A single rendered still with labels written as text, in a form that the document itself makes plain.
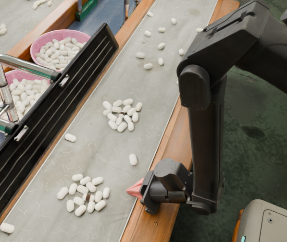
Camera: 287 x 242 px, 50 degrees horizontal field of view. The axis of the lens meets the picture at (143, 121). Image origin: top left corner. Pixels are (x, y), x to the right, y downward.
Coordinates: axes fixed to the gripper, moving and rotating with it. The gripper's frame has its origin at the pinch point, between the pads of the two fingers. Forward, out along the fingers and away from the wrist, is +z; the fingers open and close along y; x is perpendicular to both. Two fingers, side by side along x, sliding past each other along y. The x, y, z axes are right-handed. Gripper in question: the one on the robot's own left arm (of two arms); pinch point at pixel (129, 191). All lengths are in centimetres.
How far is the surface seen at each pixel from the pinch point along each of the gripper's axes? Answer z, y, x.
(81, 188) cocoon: 9.9, 4.4, -7.9
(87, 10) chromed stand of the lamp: 50, -88, -30
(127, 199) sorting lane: 1.1, 1.6, 1.5
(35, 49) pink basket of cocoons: 47, -44, -35
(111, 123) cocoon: 11.6, -20.7, -9.1
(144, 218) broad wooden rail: -5.6, 5.9, 3.6
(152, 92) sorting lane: 7.4, -42.3, -2.8
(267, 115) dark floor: 3, -131, 97
